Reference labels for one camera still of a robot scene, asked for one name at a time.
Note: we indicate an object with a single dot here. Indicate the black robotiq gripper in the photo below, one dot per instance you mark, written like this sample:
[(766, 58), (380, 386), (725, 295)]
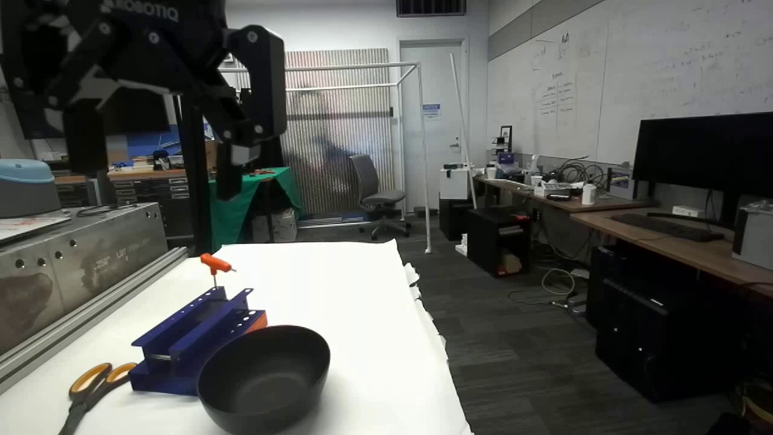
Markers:
[(86, 58)]

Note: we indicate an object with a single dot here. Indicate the orange handled tool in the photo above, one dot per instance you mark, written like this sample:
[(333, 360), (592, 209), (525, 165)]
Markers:
[(215, 267)]

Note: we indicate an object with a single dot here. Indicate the blue tool holder rack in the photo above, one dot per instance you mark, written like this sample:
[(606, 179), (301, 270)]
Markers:
[(178, 350)]

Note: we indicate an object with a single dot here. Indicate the black bowl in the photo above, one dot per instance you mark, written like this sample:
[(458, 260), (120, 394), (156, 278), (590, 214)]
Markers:
[(266, 380)]

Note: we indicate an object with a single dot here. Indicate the green cloth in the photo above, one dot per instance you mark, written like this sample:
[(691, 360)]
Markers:
[(259, 191)]

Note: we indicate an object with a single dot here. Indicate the grey office chair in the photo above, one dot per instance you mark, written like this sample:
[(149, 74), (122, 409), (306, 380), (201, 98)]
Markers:
[(377, 205)]

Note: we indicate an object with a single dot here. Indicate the white paper sheet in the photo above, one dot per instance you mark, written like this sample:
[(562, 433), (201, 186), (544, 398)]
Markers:
[(387, 360)]

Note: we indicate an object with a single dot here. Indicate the black keyboard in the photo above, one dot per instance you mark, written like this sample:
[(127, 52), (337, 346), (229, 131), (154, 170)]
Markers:
[(670, 225)]

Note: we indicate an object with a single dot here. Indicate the black computer monitor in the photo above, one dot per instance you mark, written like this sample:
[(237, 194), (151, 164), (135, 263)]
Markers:
[(720, 153)]

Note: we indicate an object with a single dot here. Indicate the wooden desk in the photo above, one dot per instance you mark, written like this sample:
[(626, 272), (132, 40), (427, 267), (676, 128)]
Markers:
[(706, 258)]

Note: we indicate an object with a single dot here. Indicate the white pipe frame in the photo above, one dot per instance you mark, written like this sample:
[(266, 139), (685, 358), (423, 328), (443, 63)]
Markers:
[(406, 72)]

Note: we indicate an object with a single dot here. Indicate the yellow handled scissors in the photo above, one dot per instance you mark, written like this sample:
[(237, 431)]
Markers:
[(90, 388)]

